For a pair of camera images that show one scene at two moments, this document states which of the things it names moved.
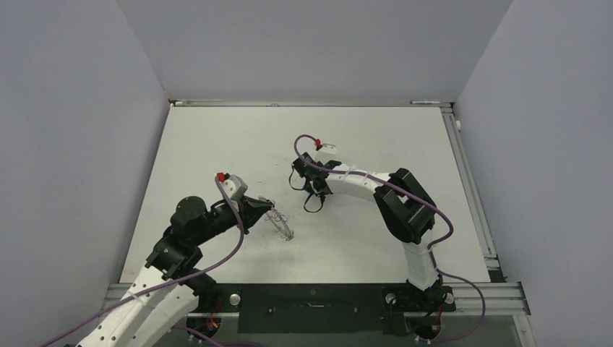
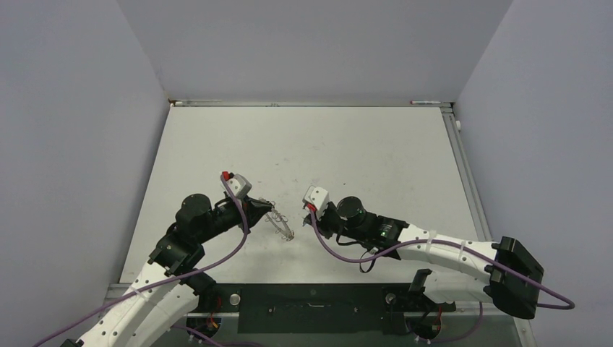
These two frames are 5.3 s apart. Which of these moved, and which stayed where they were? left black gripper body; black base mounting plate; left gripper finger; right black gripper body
Moved: right black gripper body
Stayed: left gripper finger; black base mounting plate; left black gripper body
